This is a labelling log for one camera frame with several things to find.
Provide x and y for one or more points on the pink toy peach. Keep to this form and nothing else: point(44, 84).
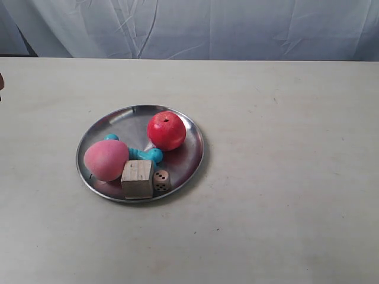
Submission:
point(102, 171)

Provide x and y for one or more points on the wooden block cube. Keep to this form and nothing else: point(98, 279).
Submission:
point(136, 179)

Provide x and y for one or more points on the white backdrop cloth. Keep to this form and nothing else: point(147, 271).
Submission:
point(194, 30)

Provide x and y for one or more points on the red toy apple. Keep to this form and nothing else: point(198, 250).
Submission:
point(166, 131)

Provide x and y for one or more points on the small wooden die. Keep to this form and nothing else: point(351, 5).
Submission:
point(161, 181)

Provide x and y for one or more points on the round silver metal plate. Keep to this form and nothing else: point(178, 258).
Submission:
point(130, 124)

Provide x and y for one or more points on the teal rubber bone toy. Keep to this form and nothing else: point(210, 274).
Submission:
point(148, 154)

